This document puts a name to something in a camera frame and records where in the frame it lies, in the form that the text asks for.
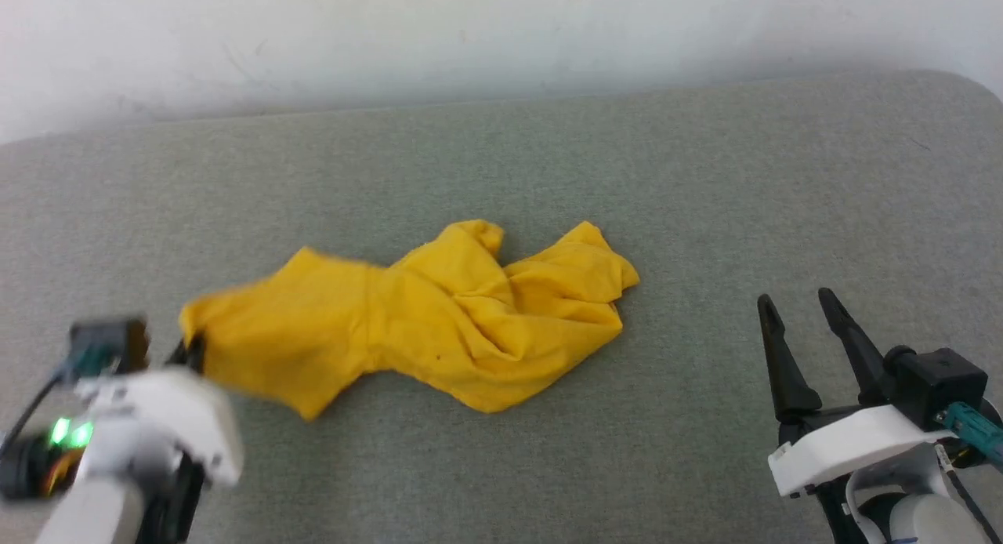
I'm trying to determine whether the grey fabric sofa cushion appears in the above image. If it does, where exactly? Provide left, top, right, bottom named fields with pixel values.
left=0, top=70, right=1003, bottom=544

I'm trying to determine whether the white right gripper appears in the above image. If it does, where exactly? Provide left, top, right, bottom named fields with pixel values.
left=756, top=287, right=954, bottom=499

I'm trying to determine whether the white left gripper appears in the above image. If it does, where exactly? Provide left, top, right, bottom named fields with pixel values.
left=74, top=335, right=245, bottom=490

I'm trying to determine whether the yellow cartoon print t-shirt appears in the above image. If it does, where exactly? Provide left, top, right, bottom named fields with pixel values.
left=179, top=219, right=641, bottom=422

